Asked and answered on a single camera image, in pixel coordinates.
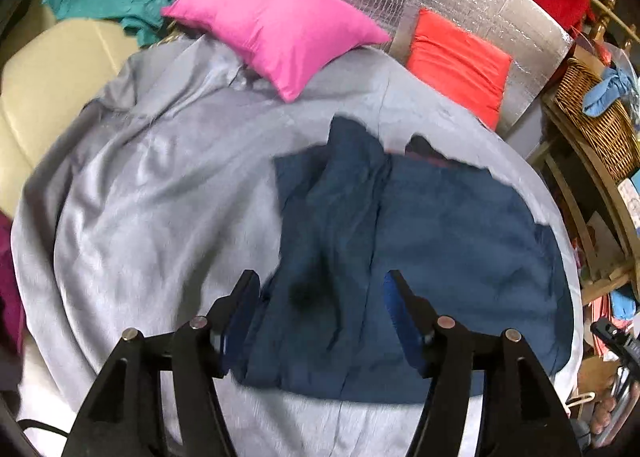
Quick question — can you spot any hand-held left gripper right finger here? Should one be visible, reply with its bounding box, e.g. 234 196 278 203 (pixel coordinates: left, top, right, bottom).
382 269 583 457

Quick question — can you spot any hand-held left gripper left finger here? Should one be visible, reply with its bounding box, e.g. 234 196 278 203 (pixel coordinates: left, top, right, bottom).
60 269 262 457

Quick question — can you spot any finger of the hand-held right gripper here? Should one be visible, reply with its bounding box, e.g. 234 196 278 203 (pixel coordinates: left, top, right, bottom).
590 318 640 355

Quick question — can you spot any navy blue zip jacket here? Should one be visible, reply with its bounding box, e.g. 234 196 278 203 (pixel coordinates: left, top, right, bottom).
232 115 573 405

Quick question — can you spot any grey blanket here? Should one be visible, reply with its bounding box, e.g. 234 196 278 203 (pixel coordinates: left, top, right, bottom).
10 37 583 457

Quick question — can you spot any wicker basket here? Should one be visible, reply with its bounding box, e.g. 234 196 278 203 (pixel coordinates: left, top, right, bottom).
555 57 640 182

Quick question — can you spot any magenta cloth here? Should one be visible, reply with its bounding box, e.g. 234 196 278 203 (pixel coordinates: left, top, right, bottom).
0 212 26 353

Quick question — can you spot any light blue cloth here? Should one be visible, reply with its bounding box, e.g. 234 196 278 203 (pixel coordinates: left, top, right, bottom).
582 68 638 118

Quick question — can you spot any orange-red pillow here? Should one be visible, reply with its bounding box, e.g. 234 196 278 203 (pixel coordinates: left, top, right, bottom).
406 8 513 131

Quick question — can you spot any pink pillow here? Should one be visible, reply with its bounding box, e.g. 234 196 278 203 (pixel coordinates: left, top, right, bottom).
161 0 392 102

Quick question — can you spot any beige sofa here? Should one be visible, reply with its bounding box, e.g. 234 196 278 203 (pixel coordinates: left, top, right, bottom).
0 2 166 202

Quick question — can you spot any black cable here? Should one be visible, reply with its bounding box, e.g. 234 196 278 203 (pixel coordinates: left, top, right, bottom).
17 419 68 439

